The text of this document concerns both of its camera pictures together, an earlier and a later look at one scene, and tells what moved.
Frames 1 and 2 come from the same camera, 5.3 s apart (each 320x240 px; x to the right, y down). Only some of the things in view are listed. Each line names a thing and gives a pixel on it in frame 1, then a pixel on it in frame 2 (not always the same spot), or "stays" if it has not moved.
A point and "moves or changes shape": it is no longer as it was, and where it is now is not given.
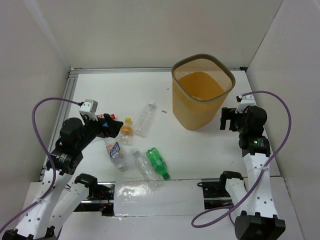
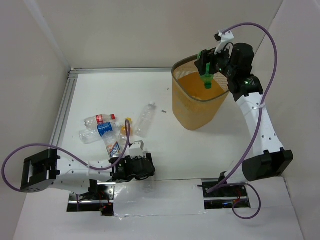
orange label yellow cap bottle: (126, 131) stays
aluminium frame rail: (68, 82) stays
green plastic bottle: (157, 162) to (208, 77)
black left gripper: (103, 127) to (149, 166)
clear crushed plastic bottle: (146, 170) moves or changes shape
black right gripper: (229, 113) to (209, 56)
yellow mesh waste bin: (201, 84) stays
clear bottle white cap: (145, 120) stays
